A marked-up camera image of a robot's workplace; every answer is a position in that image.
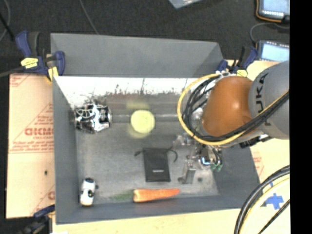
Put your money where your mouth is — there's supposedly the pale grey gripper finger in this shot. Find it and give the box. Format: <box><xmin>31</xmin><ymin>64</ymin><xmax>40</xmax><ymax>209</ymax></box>
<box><xmin>186</xmin><ymin>164</ymin><xmax>197</xmax><ymax>185</ymax></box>
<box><xmin>178</xmin><ymin>161</ymin><xmax>190</xmax><ymax>184</ymax></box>

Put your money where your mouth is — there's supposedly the orange toy carrot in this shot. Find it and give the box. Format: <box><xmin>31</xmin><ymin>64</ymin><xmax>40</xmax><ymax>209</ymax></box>
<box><xmin>110</xmin><ymin>188</ymin><xmax>181</xmax><ymax>203</ymax></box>

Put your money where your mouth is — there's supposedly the yellow-green ball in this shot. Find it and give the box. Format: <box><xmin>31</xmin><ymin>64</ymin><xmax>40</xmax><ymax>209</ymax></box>
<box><xmin>130</xmin><ymin>109</ymin><xmax>156</xmax><ymax>135</ymax></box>

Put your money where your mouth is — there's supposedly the white and black toy animal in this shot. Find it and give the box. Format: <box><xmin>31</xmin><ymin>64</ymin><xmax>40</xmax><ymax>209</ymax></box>
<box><xmin>78</xmin><ymin>177</ymin><xmax>99</xmax><ymax>207</ymax></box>

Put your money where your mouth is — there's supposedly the black and white crumpled packet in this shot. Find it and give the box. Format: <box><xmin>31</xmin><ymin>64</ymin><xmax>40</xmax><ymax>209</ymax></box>
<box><xmin>74</xmin><ymin>100</ymin><xmax>113</xmax><ymax>134</ymax></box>

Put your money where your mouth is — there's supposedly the grey metal bin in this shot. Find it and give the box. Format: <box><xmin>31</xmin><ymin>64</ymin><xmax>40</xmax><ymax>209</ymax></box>
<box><xmin>50</xmin><ymin>33</ymin><xmax>261</xmax><ymax>224</ymax></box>

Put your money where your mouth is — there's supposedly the brown cardboard board red print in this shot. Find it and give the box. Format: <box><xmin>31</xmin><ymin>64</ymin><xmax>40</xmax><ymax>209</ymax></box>
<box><xmin>5</xmin><ymin>60</ymin><xmax>290</xmax><ymax>219</ymax></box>

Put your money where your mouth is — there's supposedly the black drawstring pouch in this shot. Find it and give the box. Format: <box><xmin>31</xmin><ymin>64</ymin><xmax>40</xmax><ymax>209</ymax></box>
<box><xmin>134</xmin><ymin>147</ymin><xmax>179</xmax><ymax>183</ymax></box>

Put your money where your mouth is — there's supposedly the black cylinder on white bracket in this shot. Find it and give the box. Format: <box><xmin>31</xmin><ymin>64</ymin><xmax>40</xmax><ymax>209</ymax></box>
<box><xmin>238</xmin><ymin>134</ymin><xmax>271</xmax><ymax>149</ymax></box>

